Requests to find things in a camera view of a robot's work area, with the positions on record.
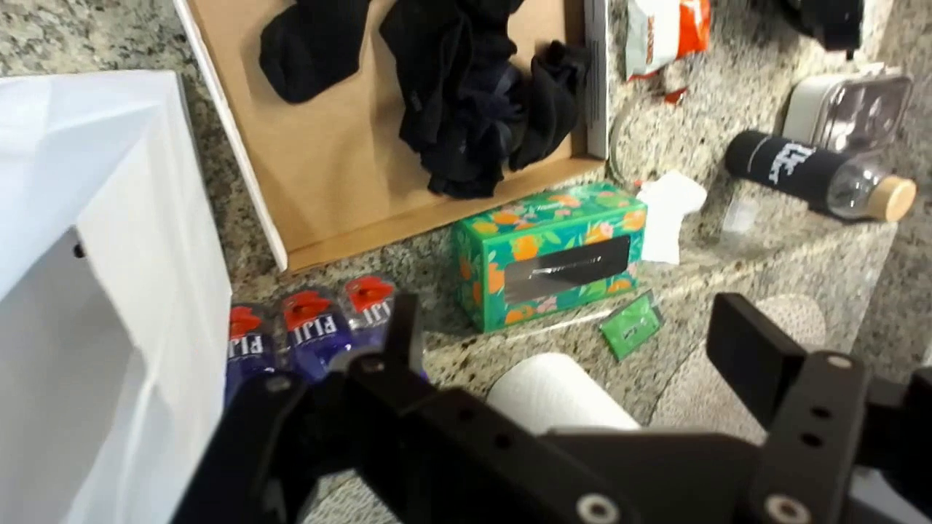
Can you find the white paper bag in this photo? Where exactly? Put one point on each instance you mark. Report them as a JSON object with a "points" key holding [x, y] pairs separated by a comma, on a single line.
{"points": [[111, 297]]}

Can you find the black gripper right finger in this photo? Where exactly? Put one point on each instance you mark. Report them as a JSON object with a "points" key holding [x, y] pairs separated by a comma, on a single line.
{"points": [[822, 410]]}

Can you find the green tissue box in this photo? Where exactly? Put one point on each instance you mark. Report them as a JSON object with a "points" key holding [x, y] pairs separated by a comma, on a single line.
{"points": [[547, 253]]}

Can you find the crumpled white napkin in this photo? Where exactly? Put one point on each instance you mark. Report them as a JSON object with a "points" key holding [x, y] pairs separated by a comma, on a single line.
{"points": [[668, 202]]}

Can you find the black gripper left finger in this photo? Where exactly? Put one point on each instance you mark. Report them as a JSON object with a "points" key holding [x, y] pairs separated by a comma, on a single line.
{"points": [[429, 455]]}

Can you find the black sock pile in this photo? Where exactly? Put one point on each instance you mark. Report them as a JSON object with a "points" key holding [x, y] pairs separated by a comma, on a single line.
{"points": [[471, 112]]}

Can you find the clear glass jar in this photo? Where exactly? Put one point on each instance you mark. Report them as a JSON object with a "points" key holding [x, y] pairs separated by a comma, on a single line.
{"points": [[845, 112]]}

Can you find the small green packet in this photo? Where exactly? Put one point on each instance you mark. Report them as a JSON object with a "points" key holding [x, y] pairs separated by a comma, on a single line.
{"points": [[631, 327]]}

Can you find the single black sock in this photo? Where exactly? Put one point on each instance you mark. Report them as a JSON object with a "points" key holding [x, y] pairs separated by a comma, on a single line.
{"points": [[312, 45]]}

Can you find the cardboard tray box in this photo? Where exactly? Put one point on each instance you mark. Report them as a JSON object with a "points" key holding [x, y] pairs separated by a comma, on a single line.
{"points": [[331, 179]]}

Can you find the orange white snack packet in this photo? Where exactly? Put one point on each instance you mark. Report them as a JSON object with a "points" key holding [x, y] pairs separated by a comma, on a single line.
{"points": [[663, 36]]}

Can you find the dark sauce bottle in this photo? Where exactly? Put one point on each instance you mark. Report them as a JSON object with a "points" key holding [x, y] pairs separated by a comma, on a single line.
{"points": [[829, 182]]}

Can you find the white paper towel roll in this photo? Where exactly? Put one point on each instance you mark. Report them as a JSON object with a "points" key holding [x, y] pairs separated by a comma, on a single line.
{"points": [[551, 390]]}

